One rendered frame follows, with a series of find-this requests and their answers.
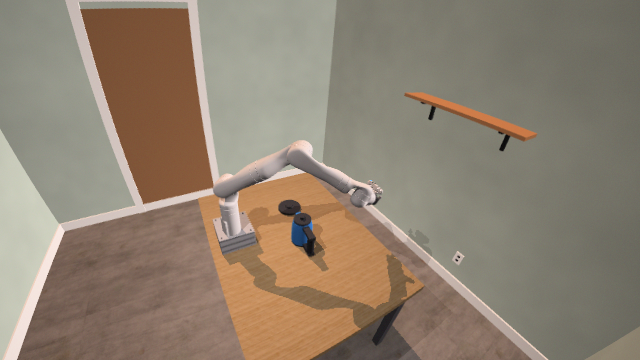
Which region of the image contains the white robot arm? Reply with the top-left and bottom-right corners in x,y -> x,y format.
213,140 -> 374,236

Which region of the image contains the black round disc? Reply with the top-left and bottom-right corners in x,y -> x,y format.
278,200 -> 301,215

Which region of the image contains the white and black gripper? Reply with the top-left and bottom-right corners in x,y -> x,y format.
367,180 -> 383,205

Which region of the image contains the blue kettle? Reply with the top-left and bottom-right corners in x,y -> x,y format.
291,212 -> 316,257

